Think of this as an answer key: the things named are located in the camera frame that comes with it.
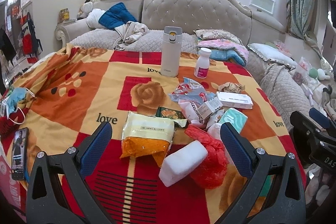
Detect white thermos bottle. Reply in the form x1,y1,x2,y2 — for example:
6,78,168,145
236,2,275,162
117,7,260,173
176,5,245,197
161,26,182,77

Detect teal tissue pack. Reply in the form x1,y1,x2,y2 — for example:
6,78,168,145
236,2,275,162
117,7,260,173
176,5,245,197
219,108,248,133

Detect red plastic bag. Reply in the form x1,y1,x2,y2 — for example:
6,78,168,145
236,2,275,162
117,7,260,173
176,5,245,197
185,124,228,189

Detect white medicine box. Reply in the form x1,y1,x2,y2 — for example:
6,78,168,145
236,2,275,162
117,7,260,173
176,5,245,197
216,92,253,110

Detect beige tufted sofa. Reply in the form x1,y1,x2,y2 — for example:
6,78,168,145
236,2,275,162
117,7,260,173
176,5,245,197
54,0,334,132

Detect green snack wrapper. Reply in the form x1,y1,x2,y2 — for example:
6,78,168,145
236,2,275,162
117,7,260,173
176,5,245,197
155,106,188,128

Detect white foam block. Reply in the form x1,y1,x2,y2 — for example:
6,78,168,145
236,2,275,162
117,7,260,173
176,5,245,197
158,140,208,187

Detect clear blue plastic wrapper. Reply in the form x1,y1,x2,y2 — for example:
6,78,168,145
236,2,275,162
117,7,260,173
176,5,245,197
169,77,215,106

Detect beige paper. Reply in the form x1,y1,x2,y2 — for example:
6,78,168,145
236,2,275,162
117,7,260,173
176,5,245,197
218,82,245,93

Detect green white plush toy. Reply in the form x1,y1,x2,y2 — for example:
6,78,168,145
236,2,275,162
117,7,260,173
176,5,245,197
308,68,330,81

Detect beige crumpled clothing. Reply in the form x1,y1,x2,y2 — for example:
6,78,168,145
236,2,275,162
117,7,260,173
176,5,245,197
113,21,149,51

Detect black smartphone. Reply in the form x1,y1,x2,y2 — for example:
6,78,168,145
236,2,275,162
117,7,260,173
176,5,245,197
11,127,29,181

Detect plastic bag of snacks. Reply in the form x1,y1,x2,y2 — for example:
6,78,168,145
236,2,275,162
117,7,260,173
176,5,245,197
292,56,311,85

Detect small white grey box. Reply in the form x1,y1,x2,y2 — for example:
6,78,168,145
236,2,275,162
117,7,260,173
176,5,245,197
198,97,223,119

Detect white partition cabinet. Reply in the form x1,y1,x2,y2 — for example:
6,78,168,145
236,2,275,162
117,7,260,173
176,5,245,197
33,0,86,57

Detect orange red love blanket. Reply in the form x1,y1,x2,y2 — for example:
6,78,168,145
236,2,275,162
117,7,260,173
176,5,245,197
1,45,297,223

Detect pink blue folded blanket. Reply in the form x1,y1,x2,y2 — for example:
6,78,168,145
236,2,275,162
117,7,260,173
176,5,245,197
194,29,249,67

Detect blue face mask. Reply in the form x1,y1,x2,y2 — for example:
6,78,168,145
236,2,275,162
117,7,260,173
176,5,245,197
5,88,35,125

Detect yellow orange snack bag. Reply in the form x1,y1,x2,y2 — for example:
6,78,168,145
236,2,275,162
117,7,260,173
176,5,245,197
120,111,174,166

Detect white orange snack wrapper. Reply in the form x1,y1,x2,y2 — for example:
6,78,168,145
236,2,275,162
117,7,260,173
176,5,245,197
178,100,206,129

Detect white pink pill bottle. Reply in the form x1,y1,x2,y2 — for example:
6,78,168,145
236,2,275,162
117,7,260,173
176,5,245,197
194,48,211,79

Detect white frilled pillow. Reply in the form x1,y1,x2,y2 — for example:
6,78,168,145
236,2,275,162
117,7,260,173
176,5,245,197
247,43,297,69

